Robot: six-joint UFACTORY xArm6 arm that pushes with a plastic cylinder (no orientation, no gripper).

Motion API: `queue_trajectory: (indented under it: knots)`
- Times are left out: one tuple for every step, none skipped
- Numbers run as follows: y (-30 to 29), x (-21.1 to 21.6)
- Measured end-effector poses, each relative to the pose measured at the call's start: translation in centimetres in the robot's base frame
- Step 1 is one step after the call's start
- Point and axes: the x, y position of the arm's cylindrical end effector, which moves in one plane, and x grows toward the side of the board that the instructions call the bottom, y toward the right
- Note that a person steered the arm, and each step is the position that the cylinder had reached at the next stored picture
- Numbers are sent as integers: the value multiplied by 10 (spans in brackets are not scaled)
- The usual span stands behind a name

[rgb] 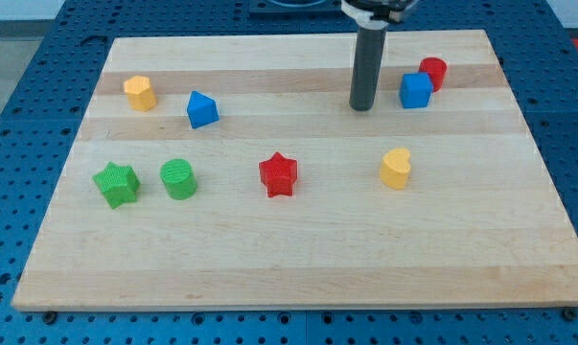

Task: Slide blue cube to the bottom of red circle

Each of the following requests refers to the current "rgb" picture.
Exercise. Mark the red cylinder block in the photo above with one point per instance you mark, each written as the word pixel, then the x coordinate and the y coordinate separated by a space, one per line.
pixel 436 68

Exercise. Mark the green star block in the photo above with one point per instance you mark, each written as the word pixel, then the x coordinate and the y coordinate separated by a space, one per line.
pixel 118 184

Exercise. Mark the red star block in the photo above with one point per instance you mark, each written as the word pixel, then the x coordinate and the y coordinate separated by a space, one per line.
pixel 278 174

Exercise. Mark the wooden board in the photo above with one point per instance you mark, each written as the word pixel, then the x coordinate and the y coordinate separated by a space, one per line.
pixel 479 223

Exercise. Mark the yellow hexagon block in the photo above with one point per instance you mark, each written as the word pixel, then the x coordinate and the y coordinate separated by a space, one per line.
pixel 140 94

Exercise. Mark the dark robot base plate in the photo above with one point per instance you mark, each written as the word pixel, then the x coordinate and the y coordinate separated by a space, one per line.
pixel 264 8

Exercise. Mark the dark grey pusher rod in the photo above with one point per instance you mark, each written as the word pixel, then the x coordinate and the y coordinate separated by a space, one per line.
pixel 366 67

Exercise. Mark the blue cube block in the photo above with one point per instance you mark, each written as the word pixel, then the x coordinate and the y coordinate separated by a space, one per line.
pixel 415 90

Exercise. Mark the yellow heart block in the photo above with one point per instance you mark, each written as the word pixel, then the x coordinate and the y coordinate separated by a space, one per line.
pixel 395 168

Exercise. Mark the robot arm end white black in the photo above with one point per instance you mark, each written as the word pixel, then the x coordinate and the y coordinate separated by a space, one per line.
pixel 372 14

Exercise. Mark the blue triangle block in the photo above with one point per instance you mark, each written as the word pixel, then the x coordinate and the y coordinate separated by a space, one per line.
pixel 202 110

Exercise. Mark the green cylinder block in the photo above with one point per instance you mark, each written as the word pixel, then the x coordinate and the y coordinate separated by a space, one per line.
pixel 178 179

